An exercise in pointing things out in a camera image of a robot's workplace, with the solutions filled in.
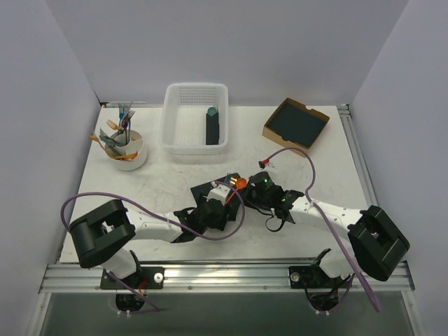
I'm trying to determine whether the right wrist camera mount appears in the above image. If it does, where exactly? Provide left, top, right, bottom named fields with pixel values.
left=258, top=159, right=277, bottom=174

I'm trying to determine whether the aluminium frame rail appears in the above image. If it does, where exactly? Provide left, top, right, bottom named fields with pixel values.
left=38, top=260, right=416, bottom=293

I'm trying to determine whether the orange plastic fork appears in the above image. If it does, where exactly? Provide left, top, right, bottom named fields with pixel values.
left=106, top=120, right=119, bottom=131

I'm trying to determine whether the blue plastic fork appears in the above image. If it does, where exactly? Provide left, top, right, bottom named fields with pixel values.
left=224, top=172, right=240, bottom=186

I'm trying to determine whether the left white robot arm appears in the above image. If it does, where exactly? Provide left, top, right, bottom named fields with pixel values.
left=69, top=199, right=228, bottom=288

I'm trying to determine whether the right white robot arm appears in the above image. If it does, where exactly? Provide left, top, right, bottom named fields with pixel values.
left=246, top=171, right=410, bottom=281

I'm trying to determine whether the silver metal fork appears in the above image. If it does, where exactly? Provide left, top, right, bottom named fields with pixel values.
left=118, top=102, right=135, bottom=134

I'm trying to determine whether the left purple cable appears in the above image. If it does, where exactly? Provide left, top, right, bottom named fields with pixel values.
left=60, top=180, right=246, bottom=312

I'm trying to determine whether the brown cardboard napkin box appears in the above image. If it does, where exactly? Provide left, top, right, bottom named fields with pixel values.
left=262, top=97, right=330, bottom=154

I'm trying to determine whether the orange plastic spoon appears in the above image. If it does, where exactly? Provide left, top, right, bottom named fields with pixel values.
left=225, top=177, right=247, bottom=204

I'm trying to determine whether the white perforated plastic basket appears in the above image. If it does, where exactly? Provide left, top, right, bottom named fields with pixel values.
left=159, top=82, right=230, bottom=155

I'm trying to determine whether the dark rolled napkin bundle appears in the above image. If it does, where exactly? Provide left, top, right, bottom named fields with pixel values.
left=206, top=112, right=220, bottom=146

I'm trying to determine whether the white utensil holder cup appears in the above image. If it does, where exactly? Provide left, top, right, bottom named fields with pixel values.
left=105, top=129, right=148, bottom=172

